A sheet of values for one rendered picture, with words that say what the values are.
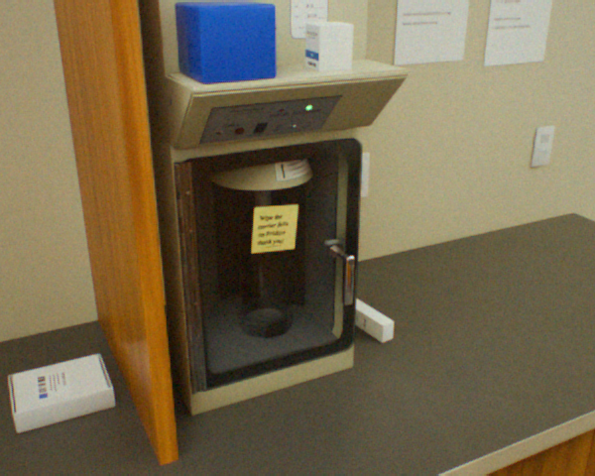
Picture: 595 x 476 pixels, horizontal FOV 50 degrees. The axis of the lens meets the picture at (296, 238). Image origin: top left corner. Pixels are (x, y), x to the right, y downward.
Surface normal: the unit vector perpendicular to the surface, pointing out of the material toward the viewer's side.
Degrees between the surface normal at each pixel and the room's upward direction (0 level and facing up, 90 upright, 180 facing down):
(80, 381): 0
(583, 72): 90
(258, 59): 90
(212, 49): 90
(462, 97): 90
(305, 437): 0
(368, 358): 0
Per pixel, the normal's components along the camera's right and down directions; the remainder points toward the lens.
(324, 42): 0.37, 0.37
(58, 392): 0.00, -0.92
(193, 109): 0.32, 0.90
